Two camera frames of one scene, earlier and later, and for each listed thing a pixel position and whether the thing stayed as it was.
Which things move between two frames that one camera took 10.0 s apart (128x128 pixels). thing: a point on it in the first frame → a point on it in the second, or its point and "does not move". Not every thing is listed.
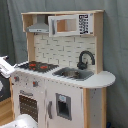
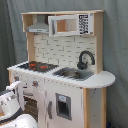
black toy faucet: x=82 y=65 does not move
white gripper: x=6 y=67 → x=12 y=101
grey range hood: x=40 y=26 does not move
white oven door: x=31 y=101 does not move
